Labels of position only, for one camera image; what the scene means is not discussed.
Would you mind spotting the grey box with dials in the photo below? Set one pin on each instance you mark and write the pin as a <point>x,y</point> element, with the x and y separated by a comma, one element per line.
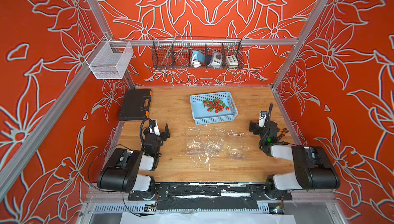
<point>214,60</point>

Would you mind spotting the black plastic tool case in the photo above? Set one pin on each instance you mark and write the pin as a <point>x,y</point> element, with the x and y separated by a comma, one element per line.
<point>136,105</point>

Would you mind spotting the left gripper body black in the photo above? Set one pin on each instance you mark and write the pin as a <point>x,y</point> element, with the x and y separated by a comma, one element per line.
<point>164,134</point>

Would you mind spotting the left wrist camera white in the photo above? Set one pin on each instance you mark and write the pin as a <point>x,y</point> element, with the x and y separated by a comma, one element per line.
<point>153,129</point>

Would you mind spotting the blue white device in basket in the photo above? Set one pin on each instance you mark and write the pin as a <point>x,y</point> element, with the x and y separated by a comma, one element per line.
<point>197,59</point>

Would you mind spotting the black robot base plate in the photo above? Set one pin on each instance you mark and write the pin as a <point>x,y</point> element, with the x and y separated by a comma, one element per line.
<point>211,197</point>

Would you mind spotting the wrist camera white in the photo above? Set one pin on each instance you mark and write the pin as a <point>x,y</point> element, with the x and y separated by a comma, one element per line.
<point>262,119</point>
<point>153,129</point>

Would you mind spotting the blue perforated plastic basket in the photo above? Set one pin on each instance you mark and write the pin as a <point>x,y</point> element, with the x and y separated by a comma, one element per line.
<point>202,117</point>

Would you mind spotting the pile of strawberries in basket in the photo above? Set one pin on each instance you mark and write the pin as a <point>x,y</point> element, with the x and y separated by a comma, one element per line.
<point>215,105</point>

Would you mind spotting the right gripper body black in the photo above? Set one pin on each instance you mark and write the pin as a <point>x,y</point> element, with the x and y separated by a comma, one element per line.
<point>255,127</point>

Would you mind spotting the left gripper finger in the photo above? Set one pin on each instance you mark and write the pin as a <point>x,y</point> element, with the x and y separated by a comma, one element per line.
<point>154,125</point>
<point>166,134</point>

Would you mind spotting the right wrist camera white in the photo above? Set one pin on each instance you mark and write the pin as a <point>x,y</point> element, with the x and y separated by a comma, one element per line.
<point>262,119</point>

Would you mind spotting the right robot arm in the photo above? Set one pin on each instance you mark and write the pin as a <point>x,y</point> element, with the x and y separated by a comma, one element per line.
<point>313,169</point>

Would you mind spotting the clear clamshell container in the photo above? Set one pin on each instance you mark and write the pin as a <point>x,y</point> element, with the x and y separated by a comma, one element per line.
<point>214,145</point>
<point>231,143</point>
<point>193,141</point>

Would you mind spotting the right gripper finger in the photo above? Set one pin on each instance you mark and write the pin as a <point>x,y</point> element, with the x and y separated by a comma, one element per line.
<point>283,132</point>
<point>252,126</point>

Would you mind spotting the white button box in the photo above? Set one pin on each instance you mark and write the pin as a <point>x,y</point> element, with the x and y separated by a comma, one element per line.
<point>232,62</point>

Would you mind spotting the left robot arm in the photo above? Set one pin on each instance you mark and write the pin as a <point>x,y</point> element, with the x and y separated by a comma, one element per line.
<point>121,172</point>

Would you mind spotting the clear acrylic wall box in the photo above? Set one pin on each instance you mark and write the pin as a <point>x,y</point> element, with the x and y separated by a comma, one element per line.
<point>110,61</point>

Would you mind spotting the black wire wall basket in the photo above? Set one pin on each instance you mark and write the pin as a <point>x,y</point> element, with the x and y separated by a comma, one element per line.
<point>175,52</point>

